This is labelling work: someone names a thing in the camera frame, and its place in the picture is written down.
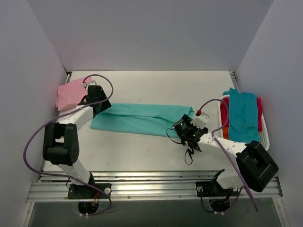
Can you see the mint green t-shirt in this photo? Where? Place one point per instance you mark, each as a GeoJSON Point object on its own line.
{"type": "Point", "coordinates": [146, 119]}

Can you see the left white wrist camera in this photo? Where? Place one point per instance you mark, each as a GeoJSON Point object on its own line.
{"type": "Point", "coordinates": [91, 83]}

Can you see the red t-shirt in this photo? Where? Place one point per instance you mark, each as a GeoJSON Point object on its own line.
{"type": "Point", "coordinates": [224, 111]}

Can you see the aluminium rail frame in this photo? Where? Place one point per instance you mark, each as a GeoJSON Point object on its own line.
{"type": "Point", "coordinates": [150, 183]}

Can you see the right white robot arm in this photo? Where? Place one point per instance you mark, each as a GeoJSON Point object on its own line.
{"type": "Point", "coordinates": [252, 166]}

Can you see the folded pink t-shirt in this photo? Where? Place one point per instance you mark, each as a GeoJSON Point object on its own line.
{"type": "Point", "coordinates": [70, 94]}

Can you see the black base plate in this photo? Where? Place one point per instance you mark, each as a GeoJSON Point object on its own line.
{"type": "Point", "coordinates": [80, 192]}
{"type": "Point", "coordinates": [208, 189]}

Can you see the teal blue t-shirt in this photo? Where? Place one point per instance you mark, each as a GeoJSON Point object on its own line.
{"type": "Point", "coordinates": [243, 116]}

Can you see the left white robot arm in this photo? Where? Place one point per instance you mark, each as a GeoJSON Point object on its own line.
{"type": "Point", "coordinates": [61, 143]}

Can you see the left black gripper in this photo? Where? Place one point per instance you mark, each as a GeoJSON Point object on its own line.
{"type": "Point", "coordinates": [102, 107]}

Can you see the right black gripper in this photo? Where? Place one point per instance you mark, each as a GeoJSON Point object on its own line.
{"type": "Point", "coordinates": [181, 126]}

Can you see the orange t-shirt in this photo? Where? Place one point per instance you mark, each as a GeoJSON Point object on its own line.
{"type": "Point", "coordinates": [226, 132]}

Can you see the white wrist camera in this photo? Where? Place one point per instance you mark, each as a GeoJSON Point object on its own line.
{"type": "Point", "coordinates": [91, 83]}
{"type": "Point", "coordinates": [200, 119]}

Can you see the white laundry basket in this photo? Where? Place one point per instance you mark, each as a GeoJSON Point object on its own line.
{"type": "Point", "coordinates": [262, 130]}

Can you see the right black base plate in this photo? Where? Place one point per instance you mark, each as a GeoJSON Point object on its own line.
{"type": "Point", "coordinates": [208, 189]}

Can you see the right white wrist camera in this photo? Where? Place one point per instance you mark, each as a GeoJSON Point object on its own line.
{"type": "Point", "coordinates": [200, 119]}

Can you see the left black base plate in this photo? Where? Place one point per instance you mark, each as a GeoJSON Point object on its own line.
{"type": "Point", "coordinates": [80, 192]}

